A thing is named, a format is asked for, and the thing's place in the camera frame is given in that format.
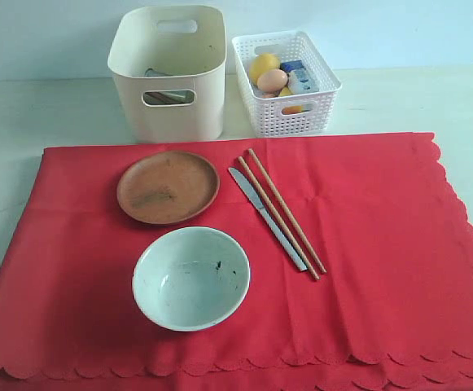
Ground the orange fried chicken nugget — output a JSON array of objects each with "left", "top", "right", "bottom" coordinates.
[{"left": 262, "top": 91, "right": 279, "bottom": 99}]

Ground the brown egg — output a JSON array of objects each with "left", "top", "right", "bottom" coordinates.
[{"left": 256, "top": 68, "right": 288, "bottom": 93}]

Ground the dark wooden spoon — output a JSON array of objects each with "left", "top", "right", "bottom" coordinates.
[{"left": 145, "top": 91, "right": 180, "bottom": 105}]

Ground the blue white milk carton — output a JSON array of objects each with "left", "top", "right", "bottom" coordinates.
[{"left": 280, "top": 60, "right": 319, "bottom": 94}]

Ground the yellow lemon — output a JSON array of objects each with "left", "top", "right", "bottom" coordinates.
[{"left": 248, "top": 53, "right": 280, "bottom": 86}]

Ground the silver table knife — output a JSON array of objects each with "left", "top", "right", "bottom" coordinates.
[{"left": 228, "top": 167, "right": 308, "bottom": 271}]

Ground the left wooden chopstick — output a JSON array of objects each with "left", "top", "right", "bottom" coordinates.
[{"left": 238, "top": 156, "right": 319, "bottom": 280}]

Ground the wooden chopstick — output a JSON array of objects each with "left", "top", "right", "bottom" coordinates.
[
  {"left": 247, "top": 148, "right": 327, "bottom": 274},
  {"left": 238, "top": 156, "right": 319, "bottom": 280}
]

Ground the brown wooden plate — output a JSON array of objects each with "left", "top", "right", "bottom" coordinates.
[{"left": 116, "top": 150, "right": 220, "bottom": 226}]

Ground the white perforated plastic basket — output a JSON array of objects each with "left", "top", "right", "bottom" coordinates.
[{"left": 232, "top": 30, "right": 341, "bottom": 138}]

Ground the white ceramic bowl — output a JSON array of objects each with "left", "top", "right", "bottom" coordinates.
[{"left": 132, "top": 226, "right": 251, "bottom": 332}]

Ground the right wooden chopstick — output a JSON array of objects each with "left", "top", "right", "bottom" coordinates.
[{"left": 247, "top": 148, "right": 327, "bottom": 274}]

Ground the cream plastic storage bin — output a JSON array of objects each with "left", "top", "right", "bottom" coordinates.
[{"left": 107, "top": 5, "right": 227, "bottom": 143}]

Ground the red scalloped table cloth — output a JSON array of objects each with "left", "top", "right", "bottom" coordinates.
[{"left": 0, "top": 133, "right": 473, "bottom": 390}]

